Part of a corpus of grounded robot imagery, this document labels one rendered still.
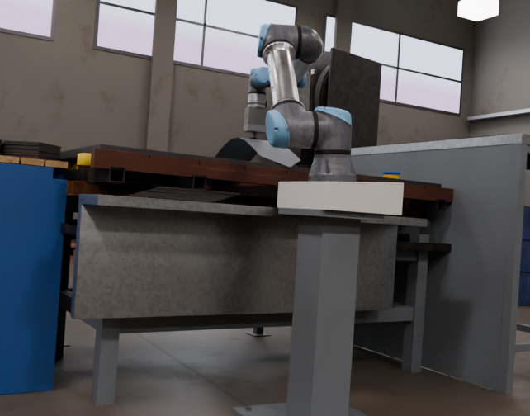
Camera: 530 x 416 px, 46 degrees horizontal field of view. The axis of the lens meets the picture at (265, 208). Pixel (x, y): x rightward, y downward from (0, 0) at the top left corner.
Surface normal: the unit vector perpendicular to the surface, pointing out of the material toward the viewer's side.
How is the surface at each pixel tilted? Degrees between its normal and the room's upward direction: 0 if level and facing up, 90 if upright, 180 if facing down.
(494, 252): 90
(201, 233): 90
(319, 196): 90
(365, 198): 90
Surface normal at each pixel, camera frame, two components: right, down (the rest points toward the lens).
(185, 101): 0.48, 0.02
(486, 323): -0.85, -0.07
